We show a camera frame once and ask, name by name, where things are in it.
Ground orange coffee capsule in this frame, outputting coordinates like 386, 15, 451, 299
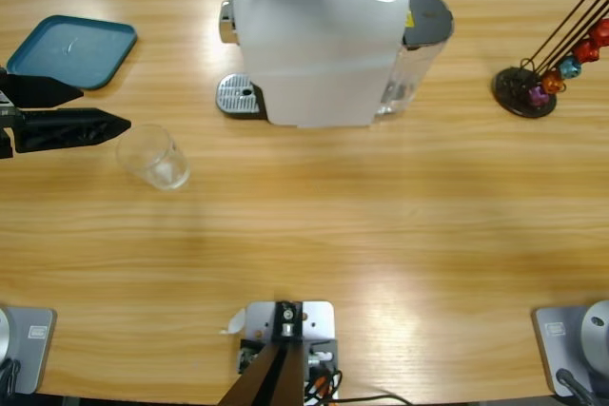
541, 70, 565, 95

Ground dark camera post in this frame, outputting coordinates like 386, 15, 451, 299
221, 300, 305, 406

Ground black cable at mount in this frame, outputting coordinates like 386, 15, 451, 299
332, 393, 415, 406

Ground blue coffee capsule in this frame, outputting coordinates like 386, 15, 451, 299
557, 57, 581, 80

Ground teal plastic tray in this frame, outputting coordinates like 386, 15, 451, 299
6, 14, 139, 91

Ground red coffee capsule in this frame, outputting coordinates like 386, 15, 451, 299
589, 18, 609, 48
572, 38, 599, 64

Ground metal grate drip tray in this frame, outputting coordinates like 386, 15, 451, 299
216, 72, 264, 118

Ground white paper tag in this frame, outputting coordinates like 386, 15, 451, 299
219, 308, 246, 336

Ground clear glass cup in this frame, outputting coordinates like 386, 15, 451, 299
115, 123, 192, 192

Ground orange and black cable bundle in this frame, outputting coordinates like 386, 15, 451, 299
304, 367, 344, 403

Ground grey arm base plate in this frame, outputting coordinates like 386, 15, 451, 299
0, 306, 58, 396
531, 300, 609, 397

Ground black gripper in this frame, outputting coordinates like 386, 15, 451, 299
0, 68, 132, 160

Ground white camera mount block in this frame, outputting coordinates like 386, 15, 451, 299
237, 300, 340, 402

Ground clear water tank dark lid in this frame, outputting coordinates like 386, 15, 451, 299
373, 0, 456, 118

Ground black arm base cable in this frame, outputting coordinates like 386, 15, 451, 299
0, 357, 23, 397
555, 367, 597, 406

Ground white capsule coffee machine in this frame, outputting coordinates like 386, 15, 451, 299
218, 0, 411, 130

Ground black capsule holder with rods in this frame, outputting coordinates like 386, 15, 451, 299
492, 0, 609, 120

